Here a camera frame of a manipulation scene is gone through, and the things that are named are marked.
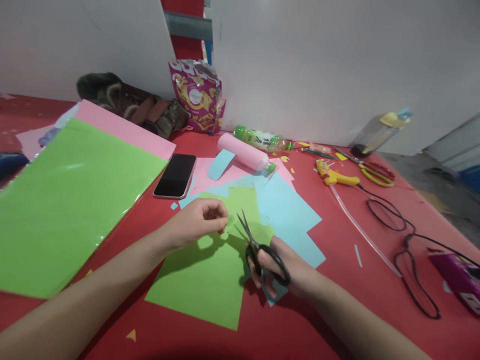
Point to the person's left hand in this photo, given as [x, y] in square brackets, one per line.
[187, 223]

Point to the person's right hand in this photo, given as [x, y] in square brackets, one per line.
[294, 268]

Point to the person's left thumb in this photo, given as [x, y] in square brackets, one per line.
[219, 225]

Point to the person's right fingers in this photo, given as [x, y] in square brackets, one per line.
[264, 259]

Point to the person's right thumb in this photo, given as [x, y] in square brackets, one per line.
[255, 272]

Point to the person's left fingers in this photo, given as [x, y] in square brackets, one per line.
[213, 204]

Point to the black scissors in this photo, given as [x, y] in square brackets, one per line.
[252, 245]

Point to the small pink paper sheet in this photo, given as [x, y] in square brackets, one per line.
[204, 168]

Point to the blue paper strip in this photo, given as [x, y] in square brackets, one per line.
[220, 165]

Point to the black smartphone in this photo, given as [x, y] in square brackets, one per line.
[175, 175]

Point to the green paper sheet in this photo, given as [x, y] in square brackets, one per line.
[210, 288]

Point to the pink wrapped bottle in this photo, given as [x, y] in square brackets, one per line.
[243, 152]

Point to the green tea bottle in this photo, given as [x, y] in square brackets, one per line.
[258, 138]

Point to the thin blue paper scrap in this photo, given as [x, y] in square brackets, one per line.
[359, 257]

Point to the clear glue stick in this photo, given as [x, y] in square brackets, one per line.
[360, 228]

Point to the yellow glue gun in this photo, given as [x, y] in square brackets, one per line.
[330, 174]

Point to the purple snack bag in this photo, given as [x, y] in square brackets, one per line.
[195, 97]

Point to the large pink paper sheet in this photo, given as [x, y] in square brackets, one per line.
[127, 129]

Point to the green pencil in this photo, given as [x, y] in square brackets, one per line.
[318, 153]

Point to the camouflage bag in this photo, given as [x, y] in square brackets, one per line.
[127, 99]

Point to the yellow paper scrap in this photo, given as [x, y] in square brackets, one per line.
[131, 335]

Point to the red and yellow scissors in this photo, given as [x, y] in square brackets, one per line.
[375, 170]

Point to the wrapped green paper pack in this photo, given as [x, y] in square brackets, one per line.
[71, 202]

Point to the clear yellow-lidded water bottle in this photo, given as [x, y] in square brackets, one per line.
[377, 133]

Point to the purple box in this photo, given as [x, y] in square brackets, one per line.
[459, 275]

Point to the dark blue pouch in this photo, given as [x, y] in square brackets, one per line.
[11, 163]

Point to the red metal frame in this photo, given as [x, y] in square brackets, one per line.
[187, 37]

